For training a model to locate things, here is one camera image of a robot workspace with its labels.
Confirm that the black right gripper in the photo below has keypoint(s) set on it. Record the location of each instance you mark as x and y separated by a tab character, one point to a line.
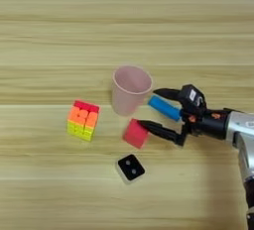
208	123

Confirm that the red cube block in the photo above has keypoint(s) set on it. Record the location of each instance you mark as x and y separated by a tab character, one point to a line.
135	134

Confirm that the colourful puzzle cube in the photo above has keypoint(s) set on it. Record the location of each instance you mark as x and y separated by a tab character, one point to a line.
82	121

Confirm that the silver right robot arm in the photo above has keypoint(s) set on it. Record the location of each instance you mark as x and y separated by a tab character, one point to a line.
244	141

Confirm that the blue rectangular block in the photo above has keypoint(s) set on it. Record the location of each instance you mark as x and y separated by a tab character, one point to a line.
164	107

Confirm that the pink plastic cup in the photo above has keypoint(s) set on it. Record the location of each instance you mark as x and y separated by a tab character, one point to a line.
131	92

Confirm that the black white square device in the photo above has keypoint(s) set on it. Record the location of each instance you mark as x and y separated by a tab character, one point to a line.
131	168

